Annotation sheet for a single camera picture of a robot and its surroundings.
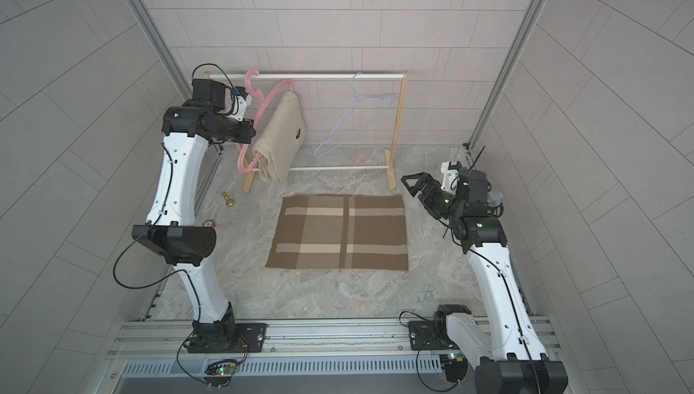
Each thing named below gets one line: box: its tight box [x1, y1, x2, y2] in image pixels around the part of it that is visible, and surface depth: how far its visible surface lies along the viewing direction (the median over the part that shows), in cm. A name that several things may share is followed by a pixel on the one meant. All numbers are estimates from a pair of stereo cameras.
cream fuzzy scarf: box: [253, 90, 307, 184], surface depth 89 cm
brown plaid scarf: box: [264, 193, 409, 271], surface depth 93 cm
